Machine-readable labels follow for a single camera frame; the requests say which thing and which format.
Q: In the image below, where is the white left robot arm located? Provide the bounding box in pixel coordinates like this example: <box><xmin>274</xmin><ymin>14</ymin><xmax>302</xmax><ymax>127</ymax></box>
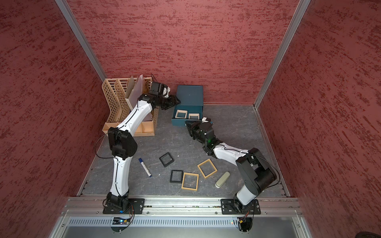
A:
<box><xmin>107</xmin><ymin>94</ymin><xmax>181</xmax><ymax>211</ymax></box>

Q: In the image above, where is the beige oblong case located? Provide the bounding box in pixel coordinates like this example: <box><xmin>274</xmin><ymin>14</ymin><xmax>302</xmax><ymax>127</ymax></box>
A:
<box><xmin>215</xmin><ymin>172</ymin><xmax>230</xmax><ymax>188</ymax></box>

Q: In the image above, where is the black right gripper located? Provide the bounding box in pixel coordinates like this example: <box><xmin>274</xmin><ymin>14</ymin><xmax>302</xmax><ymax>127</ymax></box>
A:
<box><xmin>186</xmin><ymin>120</ymin><xmax>208</xmax><ymax>144</ymax></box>

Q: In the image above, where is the aluminium front rail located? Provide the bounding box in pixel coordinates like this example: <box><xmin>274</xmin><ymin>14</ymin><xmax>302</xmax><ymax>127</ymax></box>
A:
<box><xmin>50</xmin><ymin>195</ymin><xmax>312</xmax><ymax>238</ymax></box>

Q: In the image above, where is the aluminium left corner post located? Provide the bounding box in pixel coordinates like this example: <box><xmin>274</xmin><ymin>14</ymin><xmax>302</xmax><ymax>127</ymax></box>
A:
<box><xmin>55</xmin><ymin>0</ymin><xmax>107</xmax><ymax>82</ymax></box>

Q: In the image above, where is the left controller board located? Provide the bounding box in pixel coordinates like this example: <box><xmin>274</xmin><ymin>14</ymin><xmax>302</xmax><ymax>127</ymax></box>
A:
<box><xmin>112</xmin><ymin>217</ymin><xmax>131</xmax><ymax>226</ymax></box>

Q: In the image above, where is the teal top drawer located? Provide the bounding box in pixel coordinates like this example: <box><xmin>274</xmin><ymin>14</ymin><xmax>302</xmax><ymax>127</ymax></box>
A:
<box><xmin>172</xmin><ymin>105</ymin><xmax>203</xmax><ymax>127</ymax></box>

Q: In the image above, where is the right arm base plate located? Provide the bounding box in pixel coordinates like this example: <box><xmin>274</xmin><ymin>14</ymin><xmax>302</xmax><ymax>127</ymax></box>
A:
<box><xmin>220</xmin><ymin>198</ymin><xmax>261</xmax><ymax>215</ymax></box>

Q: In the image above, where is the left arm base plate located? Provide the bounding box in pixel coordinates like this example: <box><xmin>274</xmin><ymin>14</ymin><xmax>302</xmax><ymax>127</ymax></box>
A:
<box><xmin>103</xmin><ymin>197</ymin><xmax>145</xmax><ymax>215</ymax></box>

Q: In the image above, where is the small beige brooch box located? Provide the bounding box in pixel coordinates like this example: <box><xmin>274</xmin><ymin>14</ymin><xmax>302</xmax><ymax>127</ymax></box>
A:
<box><xmin>188</xmin><ymin>113</ymin><xmax>200</xmax><ymax>121</ymax></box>
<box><xmin>175</xmin><ymin>109</ymin><xmax>188</xmax><ymax>119</ymax></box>

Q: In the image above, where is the lilac plastic folder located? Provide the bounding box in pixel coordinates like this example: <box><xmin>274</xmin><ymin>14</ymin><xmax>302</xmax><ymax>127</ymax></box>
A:
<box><xmin>125</xmin><ymin>75</ymin><xmax>151</xmax><ymax>110</ymax></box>

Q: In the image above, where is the teal stacked drawer cabinet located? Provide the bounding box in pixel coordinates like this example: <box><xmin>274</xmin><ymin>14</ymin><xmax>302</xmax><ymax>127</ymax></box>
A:
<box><xmin>171</xmin><ymin>85</ymin><xmax>204</xmax><ymax>128</ymax></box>

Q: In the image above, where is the aluminium right corner post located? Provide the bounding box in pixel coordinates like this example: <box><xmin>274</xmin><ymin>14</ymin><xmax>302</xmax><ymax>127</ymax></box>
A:
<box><xmin>254</xmin><ymin>0</ymin><xmax>311</xmax><ymax>111</ymax></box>

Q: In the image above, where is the blue white marker pen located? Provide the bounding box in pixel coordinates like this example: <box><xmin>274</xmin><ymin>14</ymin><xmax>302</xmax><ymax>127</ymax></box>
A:
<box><xmin>139</xmin><ymin>158</ymin><xmax>152</xmax><ymax>178</ymax></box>

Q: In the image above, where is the small black brooch box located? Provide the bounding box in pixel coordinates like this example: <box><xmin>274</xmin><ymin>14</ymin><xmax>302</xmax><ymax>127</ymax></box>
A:
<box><xmin>159</xmin><ymin>152</ymin><xmax>175</xmax><ymax>168</ymax></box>
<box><xmin>170</xmin><ymin>170</ymin><xmax>184</xmax><ymax>184</ymax></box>

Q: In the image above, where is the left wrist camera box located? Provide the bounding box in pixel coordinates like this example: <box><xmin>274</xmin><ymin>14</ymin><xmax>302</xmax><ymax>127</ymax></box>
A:
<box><xmin>149</xmin><ymin>82</ymin><xmax>170</xmax><ymax>98</ymax></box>

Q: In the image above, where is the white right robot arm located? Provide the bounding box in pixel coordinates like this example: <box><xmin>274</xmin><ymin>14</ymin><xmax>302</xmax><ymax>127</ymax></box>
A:
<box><xmin>185</xmin><ymin>119</ymin><xmax>277</xmax><ymax>209</ymax></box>

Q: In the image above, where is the brown printed cardboard sheet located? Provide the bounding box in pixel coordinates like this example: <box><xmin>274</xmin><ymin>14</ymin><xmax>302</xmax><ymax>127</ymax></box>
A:
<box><xmin>125</xmin><ymin>75</ymin><xmax>135</xmax><ymax>98</ymax></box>

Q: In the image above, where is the aluminium corner post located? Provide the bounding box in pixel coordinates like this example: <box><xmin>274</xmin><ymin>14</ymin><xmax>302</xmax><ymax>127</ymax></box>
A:
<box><xmin>254</xmin><ymin>0</ymin><xmax>311</xmax><ymax>111</ymax></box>
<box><xmin>55</xmin><ymin>0</ymin><xmax>107</xmax><ymax>82</ymax></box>

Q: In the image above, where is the large tan brooch box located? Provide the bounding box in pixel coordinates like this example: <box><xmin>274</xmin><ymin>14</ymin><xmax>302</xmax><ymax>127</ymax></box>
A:
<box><xmin>181</xmin><ymin>173</ymin><xmax>199</xmax><ymax>191</ymax></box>
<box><xmin>197</xmin><ymin>159</ymin><xmax>218</xmax><ymax>179</ymax></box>

